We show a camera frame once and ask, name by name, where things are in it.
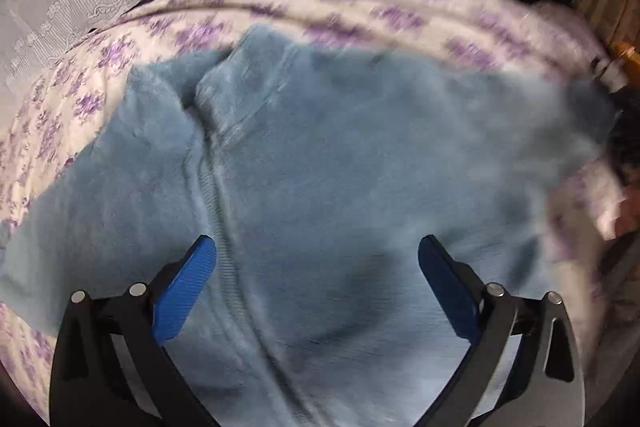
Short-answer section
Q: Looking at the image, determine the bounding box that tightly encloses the purple floral bedsheet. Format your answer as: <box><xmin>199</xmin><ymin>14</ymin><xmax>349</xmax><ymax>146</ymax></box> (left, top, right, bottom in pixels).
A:
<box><xmin>0</xmin><ymin>0</ymin><xmax>631</xmax><ymax>413</ymax></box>

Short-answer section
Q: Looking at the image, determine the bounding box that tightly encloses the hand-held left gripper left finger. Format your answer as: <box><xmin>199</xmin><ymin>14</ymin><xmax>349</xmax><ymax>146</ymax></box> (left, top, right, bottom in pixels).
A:
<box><xmin>49</xmin><ymin>234</ymin><xmax>221</xmax><ymax>427</ymax></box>

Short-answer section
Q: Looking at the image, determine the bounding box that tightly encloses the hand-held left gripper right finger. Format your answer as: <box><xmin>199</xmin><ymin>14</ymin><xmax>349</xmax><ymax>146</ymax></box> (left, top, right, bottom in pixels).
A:
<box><xmin>415</xmin><ymin>234</ymin><xmax>586</xmax><ymax>427</ymax></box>

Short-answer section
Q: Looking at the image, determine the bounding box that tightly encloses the blue fleece garment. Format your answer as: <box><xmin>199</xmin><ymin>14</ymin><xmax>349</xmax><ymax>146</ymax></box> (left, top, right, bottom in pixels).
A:
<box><xmin>0</xmin><ymin>25</ymin><xmax>621</xmax><ymax>427</ymax></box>

